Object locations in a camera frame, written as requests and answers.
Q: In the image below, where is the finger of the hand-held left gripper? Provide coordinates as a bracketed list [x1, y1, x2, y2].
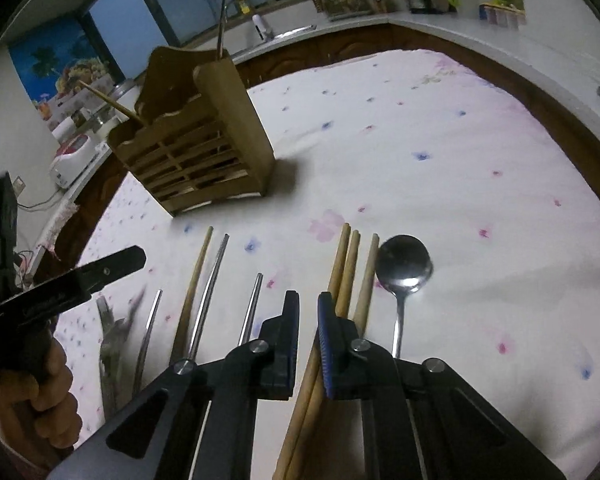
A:
[0, 245, 148, 332]

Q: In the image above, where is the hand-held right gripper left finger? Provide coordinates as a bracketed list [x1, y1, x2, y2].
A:
[45, 290, 301, 480]

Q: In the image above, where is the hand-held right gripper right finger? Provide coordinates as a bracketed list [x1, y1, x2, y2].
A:
[317, 291, 568, 480]

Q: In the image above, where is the metal chopstick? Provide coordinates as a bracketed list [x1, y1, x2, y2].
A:
[187, 233, 230, 362]
[237, 273, 264, 347]
[216, 0, 231, 58]
[131, 289, 163, 397]

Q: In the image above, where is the metal fork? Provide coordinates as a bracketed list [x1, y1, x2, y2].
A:
[96, 295, 131, 418]

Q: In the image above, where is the metal spoon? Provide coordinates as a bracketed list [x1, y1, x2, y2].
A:
[376, 234, 434, 360]

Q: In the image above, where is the wooden utensil holder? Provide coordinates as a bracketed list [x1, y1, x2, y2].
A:
[107, 46, 276, 217]

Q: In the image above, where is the person's left forearm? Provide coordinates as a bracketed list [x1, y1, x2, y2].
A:
[0, 400, 56, 480]

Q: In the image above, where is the person's left hand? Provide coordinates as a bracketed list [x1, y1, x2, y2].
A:
[0, 332, 84, 467]

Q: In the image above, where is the lace cloth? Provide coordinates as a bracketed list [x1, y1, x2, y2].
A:
[37, 202, 78, 261]

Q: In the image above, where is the white rice cooker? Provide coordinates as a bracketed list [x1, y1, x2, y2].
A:
[50, 132, 103, 188]

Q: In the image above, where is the white pot with metal lid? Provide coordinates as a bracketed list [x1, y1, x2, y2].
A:
[112, 77, 141, 106]

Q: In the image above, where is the floral tablecloth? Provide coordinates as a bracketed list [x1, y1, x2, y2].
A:
[55, 49, 600, 480]

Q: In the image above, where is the white cylindrical bottle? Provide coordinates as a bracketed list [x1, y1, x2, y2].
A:
[251, 14, 275, 41]

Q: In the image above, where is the row of seasoning bottles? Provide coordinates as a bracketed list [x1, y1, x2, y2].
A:
[479, 2, 527, 28]

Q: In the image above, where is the thin cable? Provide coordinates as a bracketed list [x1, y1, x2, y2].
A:
[17, 195, 63, 211]

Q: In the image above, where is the fruit wall poster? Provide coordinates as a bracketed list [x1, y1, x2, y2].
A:
[10, 25, 118, 121]

